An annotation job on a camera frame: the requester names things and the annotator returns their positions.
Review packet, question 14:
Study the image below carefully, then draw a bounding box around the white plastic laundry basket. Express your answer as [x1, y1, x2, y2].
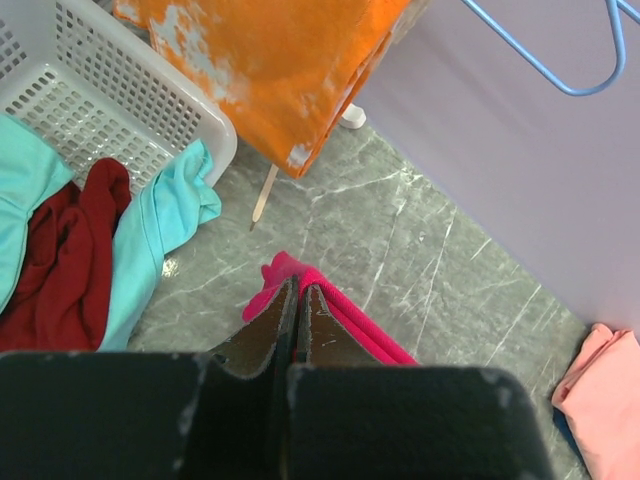
[1, 1, 237, 192]

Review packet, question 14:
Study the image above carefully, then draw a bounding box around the beige cloth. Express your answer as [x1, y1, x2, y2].
[392, 0, 431, 44]

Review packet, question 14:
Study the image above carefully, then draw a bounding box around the dark red t-shirt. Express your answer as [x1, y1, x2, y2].
[1, 158, 131, 351]

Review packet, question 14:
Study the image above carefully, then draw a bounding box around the folded salmon t-shirt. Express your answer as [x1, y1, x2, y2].
[551, 323, 639, 479]

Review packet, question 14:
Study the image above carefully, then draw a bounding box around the white clothes rack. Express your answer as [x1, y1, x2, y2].
[339, 103, 367, 130]

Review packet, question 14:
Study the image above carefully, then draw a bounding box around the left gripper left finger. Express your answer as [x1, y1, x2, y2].
[209, 278, 295, 378]

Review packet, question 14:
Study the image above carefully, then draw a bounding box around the orange tie-dye cloth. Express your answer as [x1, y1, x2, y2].
[114, 0, 409, 178]

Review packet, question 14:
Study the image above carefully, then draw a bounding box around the folded navy t-shirt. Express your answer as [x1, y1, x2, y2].
[552, 408, 586, 466]

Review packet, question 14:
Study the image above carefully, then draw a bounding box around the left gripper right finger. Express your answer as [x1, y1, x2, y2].
[297, 285, 382, 367]

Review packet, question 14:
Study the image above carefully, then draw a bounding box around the teal t-shirt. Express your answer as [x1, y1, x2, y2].
[1, 115, 221, 351]

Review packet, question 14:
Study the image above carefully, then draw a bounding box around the wooden stick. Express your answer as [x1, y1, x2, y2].
[249, 165, 279, 231]

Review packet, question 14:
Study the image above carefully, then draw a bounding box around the magenta t-shirt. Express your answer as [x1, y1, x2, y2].
[242, 251, 418, 365]

